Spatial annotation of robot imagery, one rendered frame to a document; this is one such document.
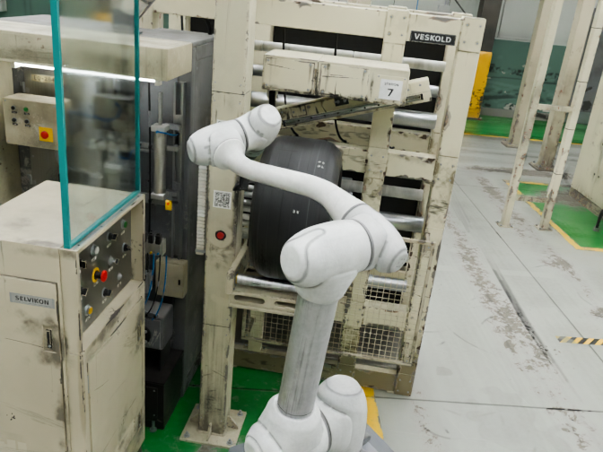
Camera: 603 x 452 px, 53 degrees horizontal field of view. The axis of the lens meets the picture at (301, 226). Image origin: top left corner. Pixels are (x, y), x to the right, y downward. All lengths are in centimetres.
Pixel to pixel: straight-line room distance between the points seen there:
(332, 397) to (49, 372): 95
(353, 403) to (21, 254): 109
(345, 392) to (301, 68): 136
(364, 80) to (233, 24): 59
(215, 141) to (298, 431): 82
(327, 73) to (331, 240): 131
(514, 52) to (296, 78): 992
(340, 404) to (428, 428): 161
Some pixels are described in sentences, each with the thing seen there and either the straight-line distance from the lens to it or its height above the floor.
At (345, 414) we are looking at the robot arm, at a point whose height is 95.
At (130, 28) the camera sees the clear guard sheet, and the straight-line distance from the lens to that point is 222.
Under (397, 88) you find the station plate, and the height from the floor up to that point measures 171.
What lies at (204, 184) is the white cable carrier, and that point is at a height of 126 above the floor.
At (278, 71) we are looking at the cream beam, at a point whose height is 172.
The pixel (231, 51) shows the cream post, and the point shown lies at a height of 181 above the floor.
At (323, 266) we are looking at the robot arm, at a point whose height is 150.
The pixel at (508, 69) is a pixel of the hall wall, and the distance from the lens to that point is 1234.
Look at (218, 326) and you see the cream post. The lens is 277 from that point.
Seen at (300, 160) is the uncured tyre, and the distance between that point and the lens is 231.
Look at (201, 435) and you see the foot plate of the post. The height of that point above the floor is 1.
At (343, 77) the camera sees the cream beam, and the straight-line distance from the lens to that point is 257.
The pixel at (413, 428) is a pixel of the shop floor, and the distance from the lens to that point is 335.
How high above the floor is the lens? 209
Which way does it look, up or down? 22 degrees down
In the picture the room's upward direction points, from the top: 6 degrees clockwise
